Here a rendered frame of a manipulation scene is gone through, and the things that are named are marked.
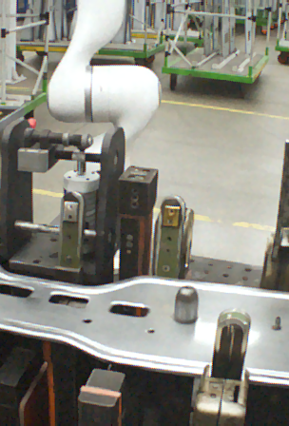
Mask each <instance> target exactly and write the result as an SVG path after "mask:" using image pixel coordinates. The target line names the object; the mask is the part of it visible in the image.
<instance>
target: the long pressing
mask: <svg viewBox="0 0 289 426"><path fill-rule="evenodd" d="M0 284H4V285H9V286H15V287H19V288H22V289H28V290H31V291H32V293H31V294H30V295H29V296H28V297H26V298H18V297H13V296H8V295H6V294H1V293H0V332H2V333H7V334H13V335H17V336H23V337H29V338H33V339H39V340H44V341H50V342H56V343H60V344H64V345H66V346H69V347H71V348H73V349H75V350H77V351H79V352H81V353H83V354H85V355H87V356H89V357H91V358H96V359H98V360H100V361H102V362H105V363H108V364H111V365H117V366H123V367H128V368H133V369H139V370H146V371H150V372H162V373H167V374H172V375H178V376H183V377H185V376H189V377H195V378H201V377H202V370H203V367H204V366H205V365H208V364H210V372H209V377H210V375H211V364H212V356H213V346H214V338H215V336H216V328H217V323H218V317H219V314H220V313H221V312H223V311H224V310H226V309H229V308H240V309H243V311H245V312H246V313H247V314H248V315H250V317H251V324H250V333H249V340H248V345H247V353H246V356H245V360H244V365H243V372H242V379H241V381H243V376H244V370H245V369H248V370H249V374H250V378H249V384H253V385H259V386H260V385H263V386H269V387H279V388H285V389H289V292H285V291H279V290H275V291H273V290H266V289H260V288H253V287H249V288H247V287H240V286H235V285H227V284H221V283H218V284H215V283H208V282H200V281H189V280H182V279H174V278H168V277H161V276H136V277H132V278H129V279H125V280H121V281H115V282H112V283H109V284H105V285H99V286H85V285H80V284H74V283H67V282H60V281H49V280H42V279H36V278H30V277H27V276H24V275H18V274H13V273H10V272H8V271H6V270H5V269H3V268H2V266H1V265H0ZM184 285H191V286H194V287H195V289H196V291H197V292H198V297H199V305H198V315H197V318H198V319H197V320H196V321H195V322H193V323H187V324H185V323H179V322H178V321H176V320H174V318H173V316H174V308H175V298H176V295H177V293H178V291H179V289H180V288H181V287H182V286H184ZM53 295H64V296H68V297H71V298H76V299H82V300H87V301H88V303H87V305H86V306H85V307H82V308H78V307H71V306H66V305H60V304H53V303H50V302H49V299H50V297H51V296H53ZM117 304H119V305H126V306H133V307H139V308H144V309H147V316H145V317H133V316H128V315H121V314H114V313H112V312H111V308H112V306H114V305H117ZM276 317H280V318H281V322H280V324H279V328H280V330H275V329H273V328H272V327H273V326H274V325H275V319H276ZM85 320H91V322H90V323H86V322H85ZM147 330H153V331H154V332H153V333H148V332H147Z"/></svg>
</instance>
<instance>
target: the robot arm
mask: <svg viewBox="0 0 289 426"><path fill-rule="evenodd" d="M124 8H125V0H78V5H77V21H76V27H75V31H74V34H73V37H72V40H71V43H70V45H69V47H68V49H67V52H66V53H65V55H64V57H63V59H62V61H61V62H60V64H59V65H58V67H57V69H56V70H55V71H54V73H53V75H52V78H51V80H50V82H49V84H48V93H47V100H46V102H47V108H48V110H49V112H50V114H52V116H53V117H54V118H55V119H56V120H58V121H60V122H65V123H72V124H92V123H93V124H95V123H107V122H111V123H113V126H121V127H122V128H123V129H124V131H125V171H126V170H127V169H128V167H129V166H130V158H131V150H132V147H133V144H134V142H135V140H136V138H137V137H138V136H139V134H140V133H141V132H142V131H143V129H144V128H145V127H146V124H147V123H148V122H149V121H150V120H151V118H152V117H153V116H154V115H155V113H156V111H157V109H158V107H159V104H160V103H161V97H162V90H161V83H160V81H159V80H158V78H157V77H156V75H155V74H154V73H153V72H152V71H151V70H148V69H147V68H143V67H138V66H105V67H91V66H90V60H91V58H92V56H93V55H94V54H95V52H97V51H98V50H99V49H100V48H102V47H103V46H104V45H106V44H108V43H110V42H111V41H112V40H113V39H114V37H115V36H117V34H118V31H119V29H120V28H121V25H122V23H123V17H124ZM105 133H106V132H104V133H102V134H100V135H99V136H96V137H94V138H93V139H94V144H93V145H92V147H91V148H89V149H88V150H86V153H87V152H94V153H100V151H101V144H102V140H103V137H104V135H105ZM86 170H90V171H96V170H100V164H97V163H89V162H87V164H86Z"/></svg>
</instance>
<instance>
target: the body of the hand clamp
mask: <svg viewBox="0 0 289 426"><path fill-rule="evenodd" d="M267 241H268V236H266V243H265V249H264V257H263V264H262V270H261V278H260V289H266V290H273V291H275V290H279V291H285V292H289V251H282V250H280V248H279V249H278V255H277V256H276V257H273V251H272V254H266V249H267ZM253 389H254V385H253V384H249V388H248V398H247V400H246V409H245V419H244V425H243V426H246V425H247V421H248V418H249V414H250V407H251V401H252V396H253Z"/></svg>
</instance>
